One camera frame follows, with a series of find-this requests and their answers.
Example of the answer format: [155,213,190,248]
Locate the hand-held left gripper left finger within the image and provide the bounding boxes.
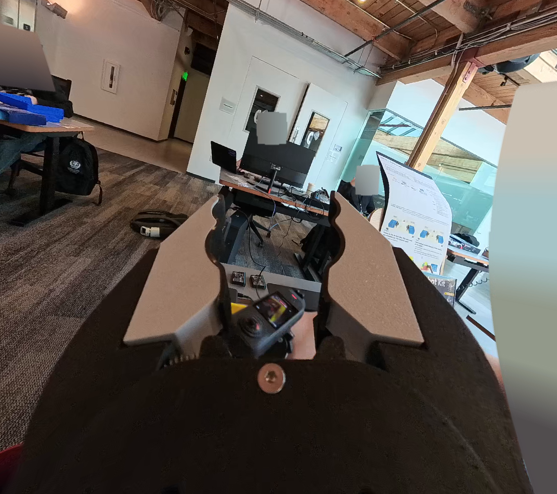
[123,194,231,362]

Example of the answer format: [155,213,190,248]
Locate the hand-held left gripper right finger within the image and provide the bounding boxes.
[320,191,424,357]

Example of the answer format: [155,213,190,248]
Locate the person's right forearm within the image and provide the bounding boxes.
[288,310,319,360]

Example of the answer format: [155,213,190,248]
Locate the wooden office desk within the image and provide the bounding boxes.
[220,167,331,283]
[446,244,490,315]
[0,119,94,227]

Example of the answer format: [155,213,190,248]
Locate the blue robot kit box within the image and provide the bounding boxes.
[424,271,457,307]

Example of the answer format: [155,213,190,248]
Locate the illustrated instruction sheet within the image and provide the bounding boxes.
[376,151,453,277]

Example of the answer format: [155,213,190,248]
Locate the toy car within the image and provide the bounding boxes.
[450,234,481,252]

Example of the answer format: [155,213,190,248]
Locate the black office chair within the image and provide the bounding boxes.
[233,198,272,247]

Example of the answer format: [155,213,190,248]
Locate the black laptop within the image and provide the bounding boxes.
[211,140,238,174]

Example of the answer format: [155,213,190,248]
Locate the black backpack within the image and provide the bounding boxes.
[57,137,103,205]

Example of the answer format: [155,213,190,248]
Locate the black monitor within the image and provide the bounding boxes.
[240,130,317,191]

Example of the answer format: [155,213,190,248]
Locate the blue flat trays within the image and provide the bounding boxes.
[0,93,65,126]

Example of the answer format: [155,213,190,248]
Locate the red plastic bin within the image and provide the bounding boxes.
[0,444,22,477]

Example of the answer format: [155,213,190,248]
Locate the wooden post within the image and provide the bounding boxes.
[407,61,477,172]

